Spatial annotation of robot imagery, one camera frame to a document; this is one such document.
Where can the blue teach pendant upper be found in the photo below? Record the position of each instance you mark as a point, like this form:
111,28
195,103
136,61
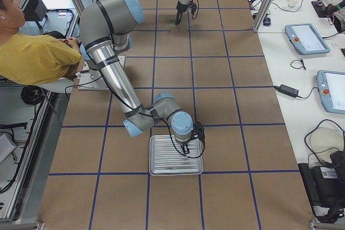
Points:
305,39

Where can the blue teach pendant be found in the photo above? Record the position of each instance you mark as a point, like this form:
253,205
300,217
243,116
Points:
305,39
331,90

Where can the black power adapter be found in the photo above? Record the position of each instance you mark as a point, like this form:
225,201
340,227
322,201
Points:
292,92

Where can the blue teach pendant lower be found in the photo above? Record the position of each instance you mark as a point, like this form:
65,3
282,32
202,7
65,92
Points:
331,90

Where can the black equipment box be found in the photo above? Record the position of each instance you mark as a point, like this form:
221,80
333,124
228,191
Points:
324,191

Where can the white chair seat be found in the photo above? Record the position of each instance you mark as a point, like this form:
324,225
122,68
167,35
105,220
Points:
62,85

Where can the person in yellow shirt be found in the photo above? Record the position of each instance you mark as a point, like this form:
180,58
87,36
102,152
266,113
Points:
34,60

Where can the white cup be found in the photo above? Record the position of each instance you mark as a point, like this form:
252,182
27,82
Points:
292,3

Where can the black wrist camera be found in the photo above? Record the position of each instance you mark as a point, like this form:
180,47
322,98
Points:
194,9
198,131

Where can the silver ribbed metal tray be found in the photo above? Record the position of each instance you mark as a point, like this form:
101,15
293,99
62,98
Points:
166,159

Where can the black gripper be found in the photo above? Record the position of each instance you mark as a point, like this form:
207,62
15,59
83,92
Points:
183,144
179,12

